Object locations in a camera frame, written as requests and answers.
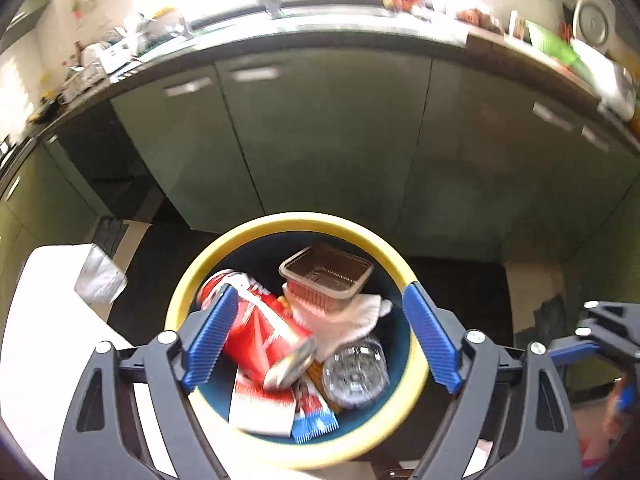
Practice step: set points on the tall chrome kitchen faucet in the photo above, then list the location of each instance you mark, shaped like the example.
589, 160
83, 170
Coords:
272, 7

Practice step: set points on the white blue snack wrapper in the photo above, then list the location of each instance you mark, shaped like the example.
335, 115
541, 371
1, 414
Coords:
313, 417

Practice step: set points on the red white milk carton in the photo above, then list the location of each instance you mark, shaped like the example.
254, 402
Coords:
257, 411

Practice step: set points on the white tissue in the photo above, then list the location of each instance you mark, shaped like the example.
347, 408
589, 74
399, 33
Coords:
333, 328

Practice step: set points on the white dish rack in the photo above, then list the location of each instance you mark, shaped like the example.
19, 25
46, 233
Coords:
99, 64

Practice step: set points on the brown plastic tray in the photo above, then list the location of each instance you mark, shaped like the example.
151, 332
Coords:
325, 276

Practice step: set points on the white floral tablecloth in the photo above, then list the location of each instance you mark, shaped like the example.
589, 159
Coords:
51, 332

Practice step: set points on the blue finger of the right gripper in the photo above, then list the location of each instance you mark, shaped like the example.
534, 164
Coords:
564, 352

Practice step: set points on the green lower kitchen cabinets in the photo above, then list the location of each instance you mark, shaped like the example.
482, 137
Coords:
439, 159

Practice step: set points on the red cola can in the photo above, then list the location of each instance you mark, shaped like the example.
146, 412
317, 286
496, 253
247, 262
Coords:
266, 343

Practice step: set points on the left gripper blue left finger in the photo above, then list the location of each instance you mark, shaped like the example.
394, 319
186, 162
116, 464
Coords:
203, 335

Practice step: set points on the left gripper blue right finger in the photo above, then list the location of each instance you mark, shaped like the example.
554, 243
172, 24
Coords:
438, 332

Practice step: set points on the person's right hand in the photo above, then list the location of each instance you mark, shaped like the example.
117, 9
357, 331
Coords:
617, 412

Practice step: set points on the clear plastic water bottle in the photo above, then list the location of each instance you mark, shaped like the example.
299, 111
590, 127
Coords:
356, 374

